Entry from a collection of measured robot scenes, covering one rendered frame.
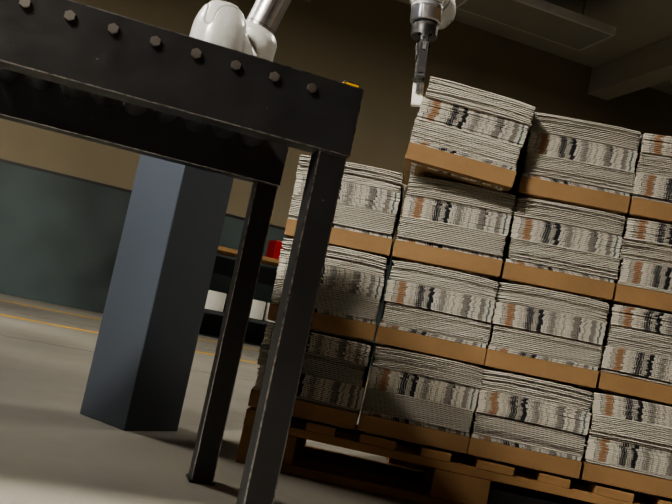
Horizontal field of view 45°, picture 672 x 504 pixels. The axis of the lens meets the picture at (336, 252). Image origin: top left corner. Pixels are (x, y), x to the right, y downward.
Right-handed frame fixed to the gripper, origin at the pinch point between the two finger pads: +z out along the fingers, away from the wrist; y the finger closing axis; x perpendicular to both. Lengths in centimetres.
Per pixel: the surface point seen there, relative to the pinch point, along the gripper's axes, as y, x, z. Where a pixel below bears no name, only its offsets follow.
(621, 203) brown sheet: -14, -55, 28
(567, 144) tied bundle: -12.8, -39.8, 13.2
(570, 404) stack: -13, -46, 80
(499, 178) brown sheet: -18.3, -21.9, 25.4
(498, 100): -18.7, -19.7, 5.2
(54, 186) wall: 582, 319, -47
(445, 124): -17.0, -6.9, 12.6
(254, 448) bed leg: -89, 26, 89
